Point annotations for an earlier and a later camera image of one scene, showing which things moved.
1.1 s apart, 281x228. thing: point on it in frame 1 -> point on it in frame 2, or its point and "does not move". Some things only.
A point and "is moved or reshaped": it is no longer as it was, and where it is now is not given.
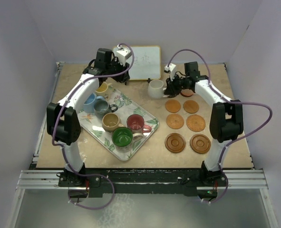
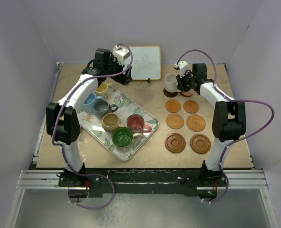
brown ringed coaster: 200,143 does not move
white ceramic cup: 155,89 is moved or reshaped
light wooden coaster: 191,106 does not move
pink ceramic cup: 187,92 does not move
